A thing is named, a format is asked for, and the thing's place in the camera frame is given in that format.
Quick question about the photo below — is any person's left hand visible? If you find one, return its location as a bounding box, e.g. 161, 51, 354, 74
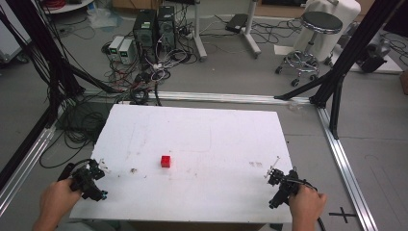
38, 178, 83, 224

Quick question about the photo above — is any person's right hand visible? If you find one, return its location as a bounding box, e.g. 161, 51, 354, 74
288, 184, 328, 231

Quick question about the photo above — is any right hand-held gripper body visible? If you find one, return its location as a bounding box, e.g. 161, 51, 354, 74
267, 167, 305, 210

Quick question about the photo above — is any white table leg stand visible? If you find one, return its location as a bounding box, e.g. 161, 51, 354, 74
241, 0, 263, 60
191, 0, 208, 63

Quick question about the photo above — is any black tape cross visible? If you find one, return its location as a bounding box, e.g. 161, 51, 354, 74
328, 206, 358, 224

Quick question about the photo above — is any black computer tower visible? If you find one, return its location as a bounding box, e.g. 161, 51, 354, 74
132, 9, 159, 64
156, 5, 177, 52

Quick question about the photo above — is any black frame post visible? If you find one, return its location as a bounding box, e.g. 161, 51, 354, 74
0, 0, 123, 129
273, 0, 403, 141

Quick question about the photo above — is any white foam board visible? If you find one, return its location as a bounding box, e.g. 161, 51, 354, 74
68, 103, 293, 224

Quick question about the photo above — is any aluminium floor rail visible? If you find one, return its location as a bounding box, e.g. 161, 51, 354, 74
316, 105, 380, 231
81, 90, 312, 106
0, 124, 58, 217

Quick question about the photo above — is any black flat box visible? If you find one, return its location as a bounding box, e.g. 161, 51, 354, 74
224, 13, 249, 35

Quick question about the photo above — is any tangle of floor cables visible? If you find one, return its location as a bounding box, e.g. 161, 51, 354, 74
38, 6, 200, 169

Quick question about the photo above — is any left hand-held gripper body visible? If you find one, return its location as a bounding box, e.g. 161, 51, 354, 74
69, 159, 109, 202

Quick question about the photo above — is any white power supply unit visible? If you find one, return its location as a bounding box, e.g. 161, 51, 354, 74
117, 38, 135, 65
108, 35, 125, 63

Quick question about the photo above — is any black round stool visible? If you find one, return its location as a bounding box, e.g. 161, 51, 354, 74
274, 11, 344, 89

